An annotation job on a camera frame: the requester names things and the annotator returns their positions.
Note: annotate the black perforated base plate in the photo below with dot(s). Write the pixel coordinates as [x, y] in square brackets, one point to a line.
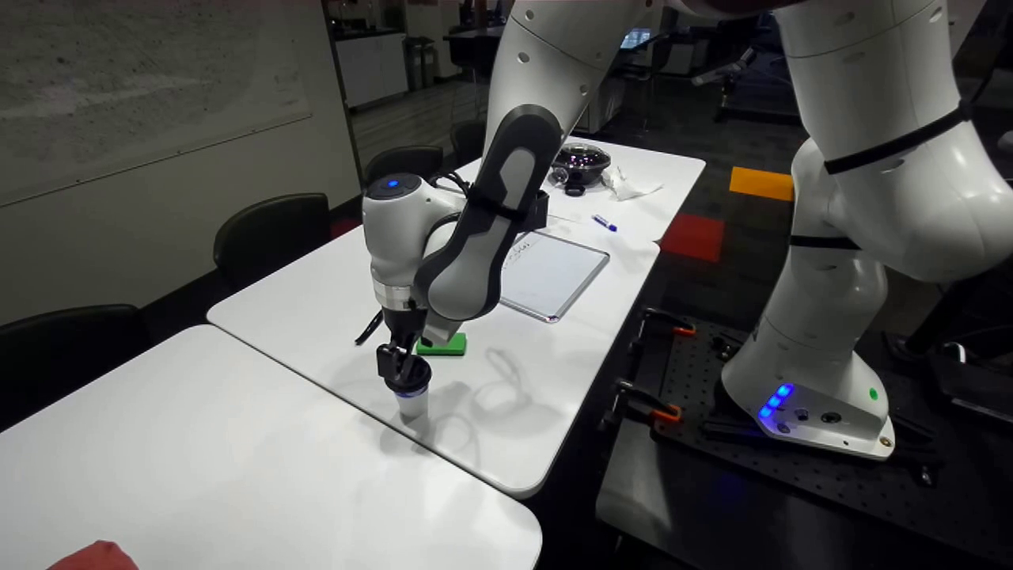
[739, 496]

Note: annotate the green rectangular eraser block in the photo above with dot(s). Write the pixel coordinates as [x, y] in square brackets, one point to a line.
[446, 342]

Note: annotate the black round cup lid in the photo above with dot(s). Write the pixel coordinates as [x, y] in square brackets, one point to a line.
[412, 380]

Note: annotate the wall whiteboard panel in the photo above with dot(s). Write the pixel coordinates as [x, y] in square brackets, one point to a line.
[128, 97]

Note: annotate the blue marker pen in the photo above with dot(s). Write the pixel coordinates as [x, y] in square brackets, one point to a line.
[603, 222]

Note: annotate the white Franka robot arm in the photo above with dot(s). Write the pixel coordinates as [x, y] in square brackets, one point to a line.
[897, 105]

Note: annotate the clear plastic wrapper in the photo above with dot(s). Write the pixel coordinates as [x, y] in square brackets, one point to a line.
[634, 188]

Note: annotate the red flat object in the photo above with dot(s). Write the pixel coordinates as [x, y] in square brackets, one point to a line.
[97, 557]

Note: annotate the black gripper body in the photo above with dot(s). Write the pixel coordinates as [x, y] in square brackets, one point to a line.
[408, 330]

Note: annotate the orange and black clamp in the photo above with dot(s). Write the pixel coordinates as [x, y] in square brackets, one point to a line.
[648, 407]
[667, 324]

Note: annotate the white paper cup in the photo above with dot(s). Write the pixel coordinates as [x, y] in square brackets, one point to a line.
[412, 407]

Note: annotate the white tablet with grey frame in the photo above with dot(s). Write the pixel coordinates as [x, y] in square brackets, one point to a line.
[556, 272]

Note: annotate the black round bowl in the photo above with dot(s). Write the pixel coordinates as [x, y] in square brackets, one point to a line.
[580, 162]

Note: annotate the black office chair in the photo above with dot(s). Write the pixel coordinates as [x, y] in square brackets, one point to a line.
[64, 351]
[269, 232]

